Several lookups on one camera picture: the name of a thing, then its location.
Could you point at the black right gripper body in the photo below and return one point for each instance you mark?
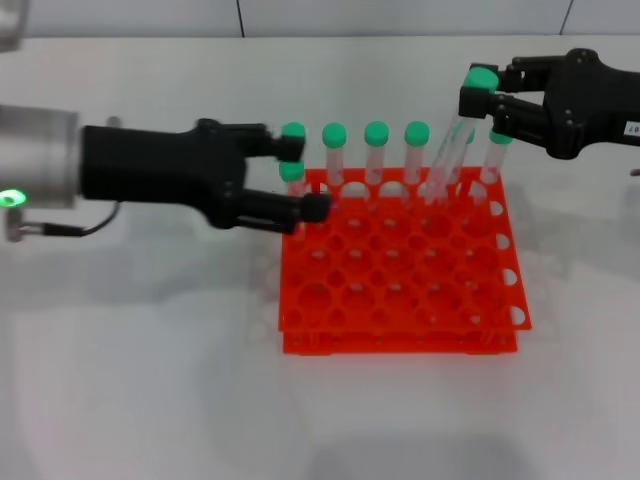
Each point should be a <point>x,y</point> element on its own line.
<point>590,105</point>

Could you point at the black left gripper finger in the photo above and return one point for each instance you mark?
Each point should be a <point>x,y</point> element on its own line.
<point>315,207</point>
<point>290,148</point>

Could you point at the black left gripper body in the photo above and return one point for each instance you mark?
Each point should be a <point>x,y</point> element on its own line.
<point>160,165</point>

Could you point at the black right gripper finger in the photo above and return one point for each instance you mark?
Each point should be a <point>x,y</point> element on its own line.
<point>525,72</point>
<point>475,102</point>

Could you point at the clear test tube green cap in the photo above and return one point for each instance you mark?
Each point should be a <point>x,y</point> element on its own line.
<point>376,133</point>
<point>416,133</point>
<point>293,129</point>
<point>479,80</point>
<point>470,137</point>
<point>334,135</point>
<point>500,139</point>
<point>291,171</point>

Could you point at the orange plastic test tube rack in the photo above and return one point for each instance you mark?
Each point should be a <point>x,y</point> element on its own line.
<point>400,347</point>

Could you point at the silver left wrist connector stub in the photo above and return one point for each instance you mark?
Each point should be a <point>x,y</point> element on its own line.
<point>114,123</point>

